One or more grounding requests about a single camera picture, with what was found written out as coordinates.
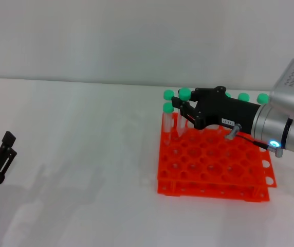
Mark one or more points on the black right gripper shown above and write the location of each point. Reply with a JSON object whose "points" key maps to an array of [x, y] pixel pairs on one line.
{"points": [[224, 110]]}

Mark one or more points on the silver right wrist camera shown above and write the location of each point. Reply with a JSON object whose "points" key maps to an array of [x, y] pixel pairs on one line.
{"points": [[291, 87]]}

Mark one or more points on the green capped clear test tube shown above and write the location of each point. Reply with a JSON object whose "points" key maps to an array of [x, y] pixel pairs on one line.
{"points": [[228, 95], [168, 94], [184, 93], [243, 96], [262, 98], [168, 108]]}

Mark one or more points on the orange test tube rack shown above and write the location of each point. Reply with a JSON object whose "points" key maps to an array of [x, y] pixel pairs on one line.
{"points": [[213, 164]]}

